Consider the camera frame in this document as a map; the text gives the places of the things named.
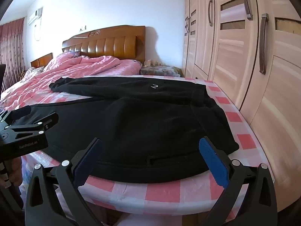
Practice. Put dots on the white wall socket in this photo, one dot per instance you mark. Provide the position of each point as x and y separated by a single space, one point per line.
83 28

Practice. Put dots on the person's left hand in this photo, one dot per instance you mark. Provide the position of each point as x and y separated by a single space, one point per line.
16 171

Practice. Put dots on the patterned pillow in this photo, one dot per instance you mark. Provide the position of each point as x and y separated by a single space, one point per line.
29 71

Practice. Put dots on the pink quilt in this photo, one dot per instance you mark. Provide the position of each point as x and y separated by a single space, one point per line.
77 68

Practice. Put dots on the wooden padded headboard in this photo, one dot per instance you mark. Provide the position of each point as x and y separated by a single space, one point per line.
105 44

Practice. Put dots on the bed with pink checked sheet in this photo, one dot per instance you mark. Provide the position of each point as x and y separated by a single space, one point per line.
164 190

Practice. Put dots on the wooden nightstand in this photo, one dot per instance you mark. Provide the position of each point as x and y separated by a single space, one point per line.
41 60

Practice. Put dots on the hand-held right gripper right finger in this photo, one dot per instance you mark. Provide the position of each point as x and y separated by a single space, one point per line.
214 162

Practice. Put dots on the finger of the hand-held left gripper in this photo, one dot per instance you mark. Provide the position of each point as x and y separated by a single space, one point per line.
40 122
16 114

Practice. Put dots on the black pants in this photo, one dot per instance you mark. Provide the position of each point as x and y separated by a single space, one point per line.
141 127

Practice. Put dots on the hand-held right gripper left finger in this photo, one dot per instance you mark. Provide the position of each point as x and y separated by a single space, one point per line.
88 160

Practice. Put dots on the dark red patterned curtain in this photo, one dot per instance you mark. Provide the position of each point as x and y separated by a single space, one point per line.
11 51

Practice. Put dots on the cloth covered bedside table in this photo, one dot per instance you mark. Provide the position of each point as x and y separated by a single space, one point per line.
162 70

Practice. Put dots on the light wooden wardrobe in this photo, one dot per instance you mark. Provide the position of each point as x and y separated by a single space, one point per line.
247 63

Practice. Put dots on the white air conditioner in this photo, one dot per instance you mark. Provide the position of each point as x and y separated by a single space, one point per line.
34 16

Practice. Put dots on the white plastic bag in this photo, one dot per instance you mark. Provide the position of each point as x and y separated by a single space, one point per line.
35 160

